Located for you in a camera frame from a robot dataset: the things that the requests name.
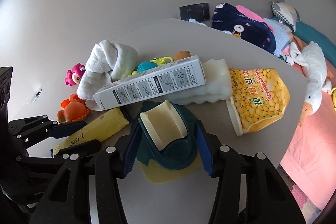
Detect pink fleece blanket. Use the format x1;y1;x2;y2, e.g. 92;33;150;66
235;5;274;33

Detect light blue baby garment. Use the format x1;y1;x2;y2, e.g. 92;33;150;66
188;18;207;27

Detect white wavy foam sponge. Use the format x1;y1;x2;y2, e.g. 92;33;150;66
163;59;233;105

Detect black wall switch panel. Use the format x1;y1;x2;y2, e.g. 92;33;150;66
179;3;210;22

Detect light blue knit blanket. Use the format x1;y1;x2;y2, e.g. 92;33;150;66
264;18;291;57

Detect small brown bear toy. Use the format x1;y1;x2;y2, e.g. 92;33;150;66
173;51;191;61

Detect white towel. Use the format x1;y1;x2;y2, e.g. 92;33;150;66
76;40;138;101

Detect orange crab toy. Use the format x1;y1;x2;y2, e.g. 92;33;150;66
57;93;89;124

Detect teal owl-shaped holder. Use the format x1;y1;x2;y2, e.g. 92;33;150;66
131;100;201;184

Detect white goose plush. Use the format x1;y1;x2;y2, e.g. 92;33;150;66
289;41;331;126

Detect teal yellow frog toy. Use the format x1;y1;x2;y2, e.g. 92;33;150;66
129;56;173;76

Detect teal long pillow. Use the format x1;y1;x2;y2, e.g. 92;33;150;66
271;16;336;68

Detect navy rabbit print blanket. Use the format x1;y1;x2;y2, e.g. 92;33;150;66
212;3;276;54

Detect pink dinosaur toy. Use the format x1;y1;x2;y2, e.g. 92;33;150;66
64;63;85;86

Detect white long cardboard box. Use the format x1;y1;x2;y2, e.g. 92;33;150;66
86;56;206;111

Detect patchwork checkered pillow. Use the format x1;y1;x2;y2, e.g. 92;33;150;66
270;2;300;32

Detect colourful foam floor mats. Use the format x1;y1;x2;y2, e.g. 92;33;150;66
277;165;321;223

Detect yellow snack packet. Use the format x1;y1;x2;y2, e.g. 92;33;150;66
52;108;129;156

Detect white cartoon print cloth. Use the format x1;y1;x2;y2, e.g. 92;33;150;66
278;53;294;67

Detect pink bed sheet mattress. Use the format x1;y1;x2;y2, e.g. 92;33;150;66
279;37;336;212

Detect yellow soybean print bag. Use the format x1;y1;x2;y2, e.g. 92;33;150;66
226;68;290;136

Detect silver desk cable grommet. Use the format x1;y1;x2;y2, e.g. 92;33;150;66
31;88;42;103

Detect yellow chick plush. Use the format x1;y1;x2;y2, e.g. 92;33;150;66
329;88;336;109

